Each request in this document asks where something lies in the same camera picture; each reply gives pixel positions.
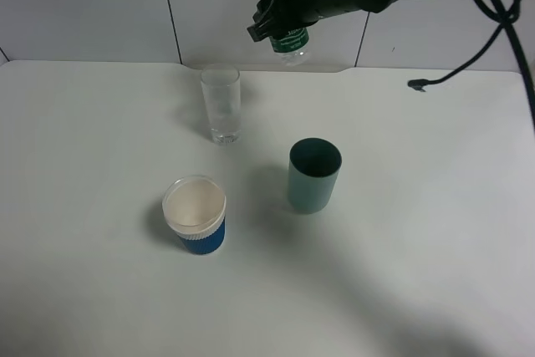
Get clear green-label water bottle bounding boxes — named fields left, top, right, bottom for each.
left=269, top=28, right=309, bottom=66

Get teal plastic cup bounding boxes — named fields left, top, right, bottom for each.
left=288, top=138, right=342, bottom=214

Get blue white ribbed cup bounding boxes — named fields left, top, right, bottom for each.
left=161, top=175, right=227, bottom=255

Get tall clear glass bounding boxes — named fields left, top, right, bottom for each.
left=201, top=64, right=241, bottom=145

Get black cable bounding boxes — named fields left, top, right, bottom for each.
left=407, top=0, right=535, bottom=124

